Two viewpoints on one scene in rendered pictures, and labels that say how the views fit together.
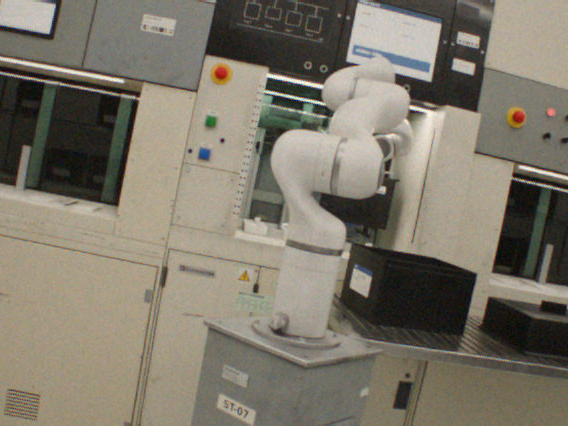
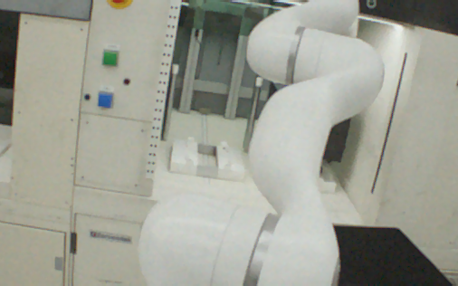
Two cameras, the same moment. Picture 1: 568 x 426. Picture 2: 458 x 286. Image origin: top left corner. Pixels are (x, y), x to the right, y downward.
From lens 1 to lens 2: 92 cm
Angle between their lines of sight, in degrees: 14
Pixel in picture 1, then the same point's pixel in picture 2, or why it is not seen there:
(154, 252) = (59, 217)
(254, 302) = not seen: hidden behind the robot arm
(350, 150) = (275, 263)
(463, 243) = (433, 193)
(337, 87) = (269, 48)
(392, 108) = (357, 92)
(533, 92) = not seen: outside the picture
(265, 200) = (208, 90)
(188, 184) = (89, 138)
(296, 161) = (176, 274)
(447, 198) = (418, 147)
